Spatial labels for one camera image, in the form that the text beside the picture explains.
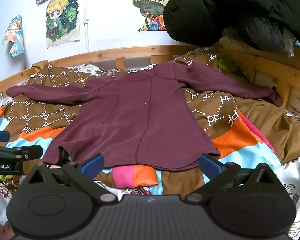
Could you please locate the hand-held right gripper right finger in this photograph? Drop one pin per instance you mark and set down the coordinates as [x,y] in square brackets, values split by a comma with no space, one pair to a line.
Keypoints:
[207,165]

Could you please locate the clear plastic bag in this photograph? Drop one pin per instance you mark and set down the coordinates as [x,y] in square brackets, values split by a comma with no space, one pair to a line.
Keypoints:
[290,42]

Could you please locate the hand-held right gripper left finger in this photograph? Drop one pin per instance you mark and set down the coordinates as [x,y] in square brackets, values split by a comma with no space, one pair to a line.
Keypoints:
[93,167]

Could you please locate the yellow-green cloth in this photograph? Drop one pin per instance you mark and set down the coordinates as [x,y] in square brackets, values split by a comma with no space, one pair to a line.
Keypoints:
[225,63]

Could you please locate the black puffer jacket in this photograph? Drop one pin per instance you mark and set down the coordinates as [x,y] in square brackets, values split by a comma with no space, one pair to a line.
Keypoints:
[215,10]

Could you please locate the brown patchwork printed blanket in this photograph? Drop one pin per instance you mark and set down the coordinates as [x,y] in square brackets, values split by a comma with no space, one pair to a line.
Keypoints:
[215,112]

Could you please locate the white wall pipe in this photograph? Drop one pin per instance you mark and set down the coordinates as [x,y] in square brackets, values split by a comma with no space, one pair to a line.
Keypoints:
[86,17]

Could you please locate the landscape cartoon wall poster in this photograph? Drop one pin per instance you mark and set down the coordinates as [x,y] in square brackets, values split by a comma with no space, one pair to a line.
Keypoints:
[152,2]

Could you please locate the maroon long-sleeve shirt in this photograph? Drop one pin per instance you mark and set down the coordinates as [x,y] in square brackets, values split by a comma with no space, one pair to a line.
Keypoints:
[140,120]

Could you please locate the small orange-haired figure wall poster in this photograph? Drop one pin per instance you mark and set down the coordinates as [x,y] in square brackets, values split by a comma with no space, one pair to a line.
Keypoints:
[15,37]

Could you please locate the blond cartoon figure wall poster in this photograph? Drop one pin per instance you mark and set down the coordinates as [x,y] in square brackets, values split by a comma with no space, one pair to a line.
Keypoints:
[61,17]

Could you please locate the wooden bed frame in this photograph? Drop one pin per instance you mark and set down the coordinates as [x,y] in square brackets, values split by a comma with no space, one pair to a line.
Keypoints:
[140,51]

